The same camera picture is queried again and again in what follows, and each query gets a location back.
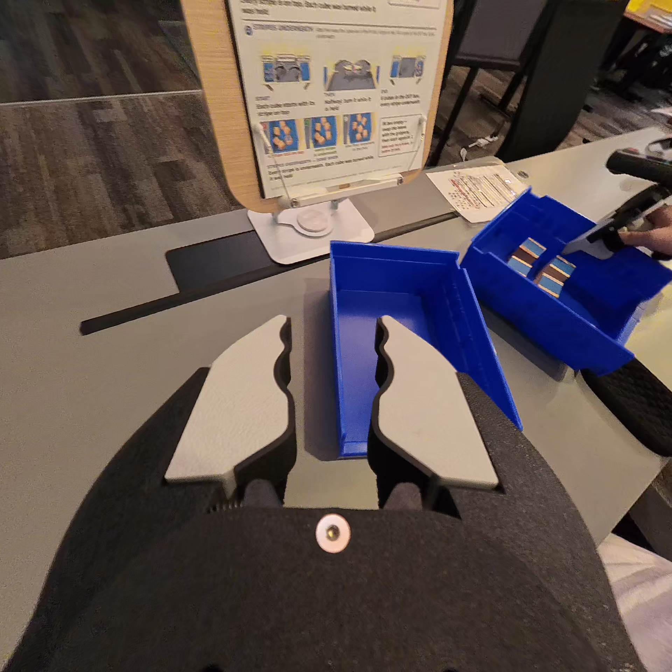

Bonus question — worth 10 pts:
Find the person's right hand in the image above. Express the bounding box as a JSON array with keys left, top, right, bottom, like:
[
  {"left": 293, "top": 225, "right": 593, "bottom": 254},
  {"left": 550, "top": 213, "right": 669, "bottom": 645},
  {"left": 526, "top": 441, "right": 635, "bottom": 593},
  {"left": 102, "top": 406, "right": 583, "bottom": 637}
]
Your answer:
[{"left": 619, "top": 206, "right": 672, "bottom": 260}]

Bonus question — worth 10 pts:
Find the dark chair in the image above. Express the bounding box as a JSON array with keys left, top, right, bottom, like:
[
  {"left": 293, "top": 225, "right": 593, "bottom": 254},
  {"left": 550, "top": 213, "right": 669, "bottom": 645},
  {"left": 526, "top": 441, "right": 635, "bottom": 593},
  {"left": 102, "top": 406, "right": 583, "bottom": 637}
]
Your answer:
[{"left": 428, "top": 0, "right": 552, "bottom": 166}]

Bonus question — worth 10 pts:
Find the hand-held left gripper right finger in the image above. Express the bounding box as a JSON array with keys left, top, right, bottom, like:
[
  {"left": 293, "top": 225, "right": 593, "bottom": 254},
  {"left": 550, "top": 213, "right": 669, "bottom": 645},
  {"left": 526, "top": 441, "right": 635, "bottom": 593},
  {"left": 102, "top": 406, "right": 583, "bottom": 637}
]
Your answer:
[{"left": 370, "top": 315, "right": 500, "bottom": 506}]

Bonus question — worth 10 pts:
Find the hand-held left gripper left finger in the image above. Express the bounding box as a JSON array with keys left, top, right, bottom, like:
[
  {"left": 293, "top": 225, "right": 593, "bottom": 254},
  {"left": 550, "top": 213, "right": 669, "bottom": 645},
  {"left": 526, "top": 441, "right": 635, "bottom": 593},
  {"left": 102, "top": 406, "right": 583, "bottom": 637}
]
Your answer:
[{"left": 164, "top": 314, "right": 298, "bottom": 502}]

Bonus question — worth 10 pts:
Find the laminated paper sheet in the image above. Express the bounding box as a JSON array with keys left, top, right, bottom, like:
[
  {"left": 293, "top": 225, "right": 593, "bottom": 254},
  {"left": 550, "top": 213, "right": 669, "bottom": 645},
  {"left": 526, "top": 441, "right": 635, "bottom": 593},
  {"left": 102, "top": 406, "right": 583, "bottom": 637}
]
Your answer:
[{"left": 426, "top": 164, "right": 528, "bottom": 224}]

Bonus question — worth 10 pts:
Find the person's white garment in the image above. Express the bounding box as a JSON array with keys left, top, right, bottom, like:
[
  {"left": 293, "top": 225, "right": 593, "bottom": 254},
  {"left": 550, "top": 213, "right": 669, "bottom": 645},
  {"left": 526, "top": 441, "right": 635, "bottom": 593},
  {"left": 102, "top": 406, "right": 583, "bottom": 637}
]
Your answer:
[{"left": 597, "top": 533, "right": 672, "bottom": 672}]

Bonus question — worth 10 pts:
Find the blue plastic bin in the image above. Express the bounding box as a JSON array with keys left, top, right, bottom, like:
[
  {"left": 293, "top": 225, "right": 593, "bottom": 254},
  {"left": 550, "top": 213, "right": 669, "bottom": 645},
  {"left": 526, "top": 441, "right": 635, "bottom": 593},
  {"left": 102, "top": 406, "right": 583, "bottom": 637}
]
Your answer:
[
  {"left": 459, "top": 187, "right": 672, "bottom": 376},
  {"left": 330, "top": 240, "right": 524, "bottom": 459}
]

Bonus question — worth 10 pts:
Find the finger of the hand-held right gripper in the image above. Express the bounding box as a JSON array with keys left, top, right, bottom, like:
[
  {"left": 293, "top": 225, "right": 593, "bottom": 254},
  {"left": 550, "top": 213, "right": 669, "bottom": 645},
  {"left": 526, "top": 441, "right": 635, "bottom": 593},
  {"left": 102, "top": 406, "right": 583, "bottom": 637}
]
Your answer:
[{"left": 563, "top": 212, "right": 620, "bottom": 261}]

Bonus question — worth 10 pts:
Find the printed instruction sheet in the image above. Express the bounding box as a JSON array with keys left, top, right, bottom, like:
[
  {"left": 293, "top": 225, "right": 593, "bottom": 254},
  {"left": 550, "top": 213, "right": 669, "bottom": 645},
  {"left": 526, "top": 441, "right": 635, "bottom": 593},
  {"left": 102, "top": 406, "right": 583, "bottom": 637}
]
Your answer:
[{"left": 226, "top": 0, "right": 447, "bottom": 199}]

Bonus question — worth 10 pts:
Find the striped wooden cube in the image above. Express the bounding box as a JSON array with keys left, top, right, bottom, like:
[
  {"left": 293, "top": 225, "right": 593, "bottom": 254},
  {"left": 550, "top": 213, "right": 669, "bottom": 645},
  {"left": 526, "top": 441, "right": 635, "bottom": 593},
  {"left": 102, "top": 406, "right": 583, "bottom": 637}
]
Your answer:
[
  {"left": 534, "top": 255, "right": 576, "bottom": 299},
  {"left": 508, "top": 237, "right": 545, "bottom": 275}
]

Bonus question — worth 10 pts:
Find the instruction sheet on wooden stand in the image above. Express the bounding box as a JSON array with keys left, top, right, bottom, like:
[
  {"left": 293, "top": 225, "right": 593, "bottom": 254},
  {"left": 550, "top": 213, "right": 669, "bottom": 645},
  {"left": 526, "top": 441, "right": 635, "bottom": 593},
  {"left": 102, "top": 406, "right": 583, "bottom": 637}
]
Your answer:
[{"left": 178, "top": 0, "right": 455, "bottom": 211}]

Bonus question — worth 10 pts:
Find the white document stand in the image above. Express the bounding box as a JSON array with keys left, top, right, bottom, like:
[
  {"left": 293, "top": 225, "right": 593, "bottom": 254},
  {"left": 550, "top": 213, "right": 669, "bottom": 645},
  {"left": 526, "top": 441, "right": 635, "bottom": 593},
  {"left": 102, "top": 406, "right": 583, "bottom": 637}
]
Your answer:
[{"left": 247, "top": 170, "right": 405, "bottom": 265}]

